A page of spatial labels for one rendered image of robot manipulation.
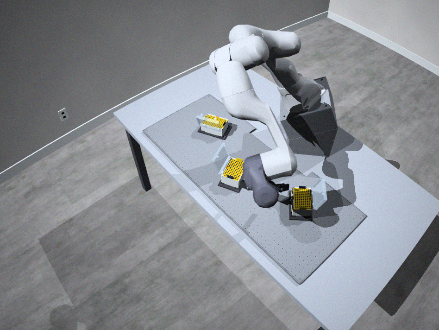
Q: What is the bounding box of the yellow tip rack insert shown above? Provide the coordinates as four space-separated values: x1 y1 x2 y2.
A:
293 186 312 210
223 158 243 181
205 115 227 128

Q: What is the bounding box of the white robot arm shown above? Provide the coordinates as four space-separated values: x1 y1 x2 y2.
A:
209 25 326 208

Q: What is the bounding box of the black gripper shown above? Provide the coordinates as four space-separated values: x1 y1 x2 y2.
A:
239 181 289 193

